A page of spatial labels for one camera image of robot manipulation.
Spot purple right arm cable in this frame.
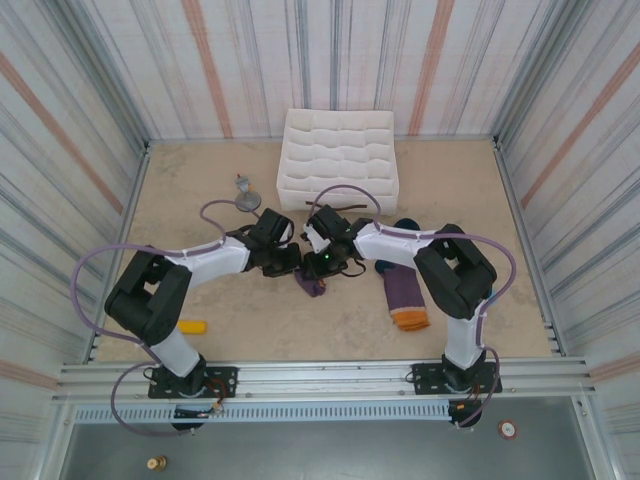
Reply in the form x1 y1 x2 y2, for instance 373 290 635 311
304 183 517 430

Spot thin red black wires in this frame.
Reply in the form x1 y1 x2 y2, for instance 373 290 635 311
202 378 236 417

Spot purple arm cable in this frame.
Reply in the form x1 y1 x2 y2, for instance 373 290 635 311
304 183 517 430
71 199 261 439

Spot grey metal round-base fixture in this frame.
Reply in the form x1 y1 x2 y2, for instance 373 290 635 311
233 172 262 213

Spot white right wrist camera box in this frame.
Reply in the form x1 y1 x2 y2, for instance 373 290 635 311
299 223 332 252

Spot white fabric compartment organizer box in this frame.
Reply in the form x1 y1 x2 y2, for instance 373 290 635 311
274 108 399 214

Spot aluminium side profile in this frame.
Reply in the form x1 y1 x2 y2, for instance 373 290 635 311
82 142 151 362
492 137 566 356

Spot purple sock beige toe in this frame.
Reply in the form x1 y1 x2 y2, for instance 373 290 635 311
293 268 329 299

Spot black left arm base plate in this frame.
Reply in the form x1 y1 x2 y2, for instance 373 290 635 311
147 366 239 400

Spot purple sock teal toe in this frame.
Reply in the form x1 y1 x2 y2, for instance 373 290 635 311
373 217 432 332

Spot grey metal panel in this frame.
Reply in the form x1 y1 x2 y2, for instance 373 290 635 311
59 423 601 480

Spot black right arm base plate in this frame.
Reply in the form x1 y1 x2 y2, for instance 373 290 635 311
410 362 502 397

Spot brown strap handle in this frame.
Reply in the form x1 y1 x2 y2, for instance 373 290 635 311
304 199 370 212

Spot grey slotted cable duct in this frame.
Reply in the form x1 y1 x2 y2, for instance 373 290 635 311
69 402 454 425

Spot aluminium mounting rail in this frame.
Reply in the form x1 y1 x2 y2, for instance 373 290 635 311
52 355 599 405

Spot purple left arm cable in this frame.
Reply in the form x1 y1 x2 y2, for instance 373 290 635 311
71 199 261 439

